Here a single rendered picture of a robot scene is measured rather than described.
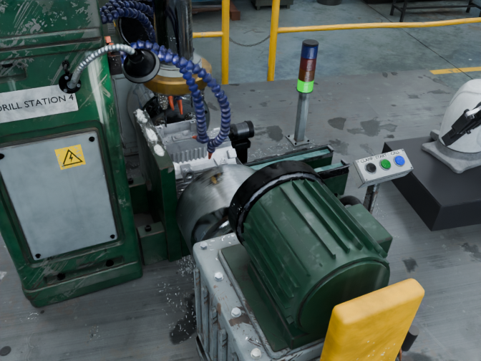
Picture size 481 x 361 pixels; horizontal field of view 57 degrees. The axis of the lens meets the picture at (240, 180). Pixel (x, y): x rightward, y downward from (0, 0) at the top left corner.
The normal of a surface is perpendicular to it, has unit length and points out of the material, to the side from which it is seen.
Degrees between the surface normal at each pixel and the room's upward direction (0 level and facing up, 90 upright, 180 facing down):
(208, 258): 0
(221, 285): 0
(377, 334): 90
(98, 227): 90
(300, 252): 41
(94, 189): 90
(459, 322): 0
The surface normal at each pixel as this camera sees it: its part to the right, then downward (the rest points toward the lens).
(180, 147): 0.39, 0.58
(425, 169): 0.00, -0.79
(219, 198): -0.30, -0.65
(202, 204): -0.56, -0.47
